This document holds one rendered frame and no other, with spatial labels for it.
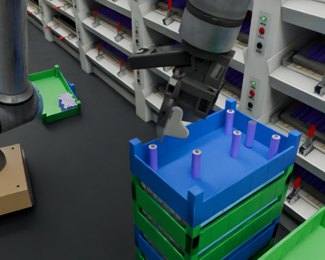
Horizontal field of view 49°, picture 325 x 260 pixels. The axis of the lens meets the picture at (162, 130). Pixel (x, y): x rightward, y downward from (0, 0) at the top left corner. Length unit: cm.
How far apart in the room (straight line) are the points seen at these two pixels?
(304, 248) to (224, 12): 48
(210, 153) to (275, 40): 40
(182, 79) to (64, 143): 120
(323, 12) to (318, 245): 54
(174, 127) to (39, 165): 106
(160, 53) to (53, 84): 151
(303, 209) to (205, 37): 81
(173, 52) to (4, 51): 72
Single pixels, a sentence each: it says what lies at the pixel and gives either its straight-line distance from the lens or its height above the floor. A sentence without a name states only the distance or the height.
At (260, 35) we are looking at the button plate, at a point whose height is 63.
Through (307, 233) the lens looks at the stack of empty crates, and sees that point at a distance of 80.
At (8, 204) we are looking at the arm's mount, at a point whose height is 10.
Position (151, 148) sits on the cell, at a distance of 73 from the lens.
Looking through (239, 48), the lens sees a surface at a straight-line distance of 123.
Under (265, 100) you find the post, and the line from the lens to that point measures 115.
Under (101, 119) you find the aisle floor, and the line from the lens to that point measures 188.
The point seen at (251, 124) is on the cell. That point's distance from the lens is 82.
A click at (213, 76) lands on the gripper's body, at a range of 59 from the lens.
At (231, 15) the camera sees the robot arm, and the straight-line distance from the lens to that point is 54.
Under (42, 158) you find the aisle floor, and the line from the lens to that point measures 167.
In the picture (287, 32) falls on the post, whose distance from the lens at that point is 110.
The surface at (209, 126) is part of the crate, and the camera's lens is 88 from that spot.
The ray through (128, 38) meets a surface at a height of 36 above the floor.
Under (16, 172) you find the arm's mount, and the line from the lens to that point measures 141.
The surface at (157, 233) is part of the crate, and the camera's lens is 80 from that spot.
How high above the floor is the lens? 98
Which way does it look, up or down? 34 degrees down
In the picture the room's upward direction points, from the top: straight up
